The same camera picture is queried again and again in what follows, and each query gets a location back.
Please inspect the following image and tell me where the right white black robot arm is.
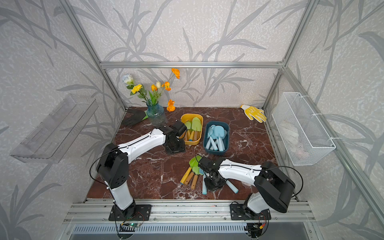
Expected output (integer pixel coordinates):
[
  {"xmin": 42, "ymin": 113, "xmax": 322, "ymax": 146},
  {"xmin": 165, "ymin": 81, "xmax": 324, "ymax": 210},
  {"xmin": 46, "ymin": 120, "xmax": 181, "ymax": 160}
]
[{"xmin": 199, "ymin": 157, "xmax": 296, "ymax": 218}]

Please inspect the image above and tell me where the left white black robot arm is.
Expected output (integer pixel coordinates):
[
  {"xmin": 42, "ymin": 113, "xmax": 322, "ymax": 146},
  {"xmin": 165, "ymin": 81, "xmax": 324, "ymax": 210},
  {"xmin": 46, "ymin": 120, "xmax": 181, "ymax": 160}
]
[{"xmin": 96, "ymin": 121, "xmax": 187, "ymax": 211}]

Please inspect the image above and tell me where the yellow storage box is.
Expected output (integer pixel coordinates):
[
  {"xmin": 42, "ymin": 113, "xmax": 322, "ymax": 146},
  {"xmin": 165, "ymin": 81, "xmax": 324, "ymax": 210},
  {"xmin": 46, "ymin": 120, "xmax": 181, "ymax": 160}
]
[{"xmin": 180, "ymin": 114, "xmax": 203, "ymax": 146}]

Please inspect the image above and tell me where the dark teal storage box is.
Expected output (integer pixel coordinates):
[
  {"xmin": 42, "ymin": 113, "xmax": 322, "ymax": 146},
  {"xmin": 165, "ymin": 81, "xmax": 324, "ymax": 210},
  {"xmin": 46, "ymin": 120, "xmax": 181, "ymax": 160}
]
[{"xmin": 204, "ymin": 121, "xmax": 230, "ymax": 156}]

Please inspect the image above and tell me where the glass vase with flowers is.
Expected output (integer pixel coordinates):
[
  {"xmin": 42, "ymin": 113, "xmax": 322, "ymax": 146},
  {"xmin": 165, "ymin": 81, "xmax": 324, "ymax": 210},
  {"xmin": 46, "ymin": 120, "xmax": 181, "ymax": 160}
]
[{"xmin": 121, "ymin": 68, "xmax": 181, "ymax": 127}]

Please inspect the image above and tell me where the black garden glove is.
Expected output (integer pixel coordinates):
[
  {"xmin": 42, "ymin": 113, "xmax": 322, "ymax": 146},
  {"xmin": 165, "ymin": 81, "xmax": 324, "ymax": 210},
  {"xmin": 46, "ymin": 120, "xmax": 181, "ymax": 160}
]
[{"xmin": 121, "ymin": 109, "xmax": 148, "ymax": 127}]

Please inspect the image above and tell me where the yellow white garden glove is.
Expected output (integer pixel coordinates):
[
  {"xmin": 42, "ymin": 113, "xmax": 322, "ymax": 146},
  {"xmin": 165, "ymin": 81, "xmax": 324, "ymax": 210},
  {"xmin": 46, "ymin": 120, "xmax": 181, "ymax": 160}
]
[{"xmin": 241, "ymin": 105, "xmax": 267, "ymax": 123}]

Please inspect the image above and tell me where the aluminium front rail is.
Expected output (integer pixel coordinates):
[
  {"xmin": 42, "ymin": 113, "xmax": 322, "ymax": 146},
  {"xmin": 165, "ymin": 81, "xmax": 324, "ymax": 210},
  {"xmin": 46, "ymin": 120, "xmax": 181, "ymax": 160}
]
[{"xmin": 63, "ymin": 199, "xmax": 315, "ymax": 224}]

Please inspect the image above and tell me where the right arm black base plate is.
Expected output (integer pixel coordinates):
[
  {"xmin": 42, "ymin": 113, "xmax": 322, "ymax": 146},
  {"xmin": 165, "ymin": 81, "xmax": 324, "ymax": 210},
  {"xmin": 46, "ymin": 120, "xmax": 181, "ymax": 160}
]
[{"xmin": 230, "ymin": 202, "xmax": 271, "ymax": 222}]

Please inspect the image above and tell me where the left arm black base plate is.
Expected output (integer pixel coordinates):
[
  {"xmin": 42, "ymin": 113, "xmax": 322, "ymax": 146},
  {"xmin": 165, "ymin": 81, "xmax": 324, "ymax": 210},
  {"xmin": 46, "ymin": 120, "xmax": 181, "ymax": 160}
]
[{"xmin": 109, "ymin": 203, "xmax": 152, "ymax": 222}]

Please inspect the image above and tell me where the white wire mesh basket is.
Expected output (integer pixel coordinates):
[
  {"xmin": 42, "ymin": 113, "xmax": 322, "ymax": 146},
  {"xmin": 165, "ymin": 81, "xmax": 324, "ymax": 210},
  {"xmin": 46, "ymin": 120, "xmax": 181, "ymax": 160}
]
[{"xmin": 272, "ymin": 92, "xmax": 336, "ymax": 166}]

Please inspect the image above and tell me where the clear plastic wall shelf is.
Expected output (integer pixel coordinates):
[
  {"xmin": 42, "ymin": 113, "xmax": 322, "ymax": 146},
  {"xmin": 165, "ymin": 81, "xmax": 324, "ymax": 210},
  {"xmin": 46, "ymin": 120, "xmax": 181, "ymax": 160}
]
[{"xmin": 10, "ymin": 94, "xmax": 99, "ymax": 164}]

